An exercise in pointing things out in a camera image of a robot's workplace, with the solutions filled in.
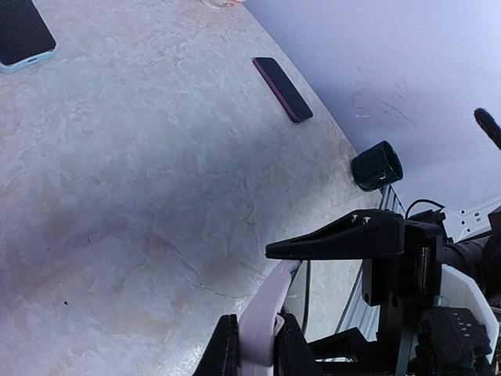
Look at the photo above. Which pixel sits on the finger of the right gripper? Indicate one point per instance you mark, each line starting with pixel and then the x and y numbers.
pixel 360 234

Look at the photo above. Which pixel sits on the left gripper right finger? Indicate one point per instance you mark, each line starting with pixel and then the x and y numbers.
pixel 293 354

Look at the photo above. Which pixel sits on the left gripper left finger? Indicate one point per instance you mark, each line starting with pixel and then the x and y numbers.
pixel 221 357

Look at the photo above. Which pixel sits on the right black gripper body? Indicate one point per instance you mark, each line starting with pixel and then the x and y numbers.
pixel 402 286

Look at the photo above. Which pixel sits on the pink clear phone case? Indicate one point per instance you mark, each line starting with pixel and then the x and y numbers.
pixel 260 322

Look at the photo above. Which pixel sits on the light blue phone case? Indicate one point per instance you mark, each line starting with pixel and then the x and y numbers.
pixel 27 58

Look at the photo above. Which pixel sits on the teal green phone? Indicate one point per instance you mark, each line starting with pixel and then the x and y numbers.
pixel 23 31

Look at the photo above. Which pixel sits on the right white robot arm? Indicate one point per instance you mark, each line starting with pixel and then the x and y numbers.
pixel 477 257

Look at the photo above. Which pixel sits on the black phone red edge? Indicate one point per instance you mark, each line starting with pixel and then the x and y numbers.
pixel 284 90

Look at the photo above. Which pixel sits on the dark green mug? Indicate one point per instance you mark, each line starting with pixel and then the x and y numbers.
pixel 377 167

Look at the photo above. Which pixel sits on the red white patterned bowl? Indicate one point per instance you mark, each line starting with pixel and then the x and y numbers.
pixel 221 4

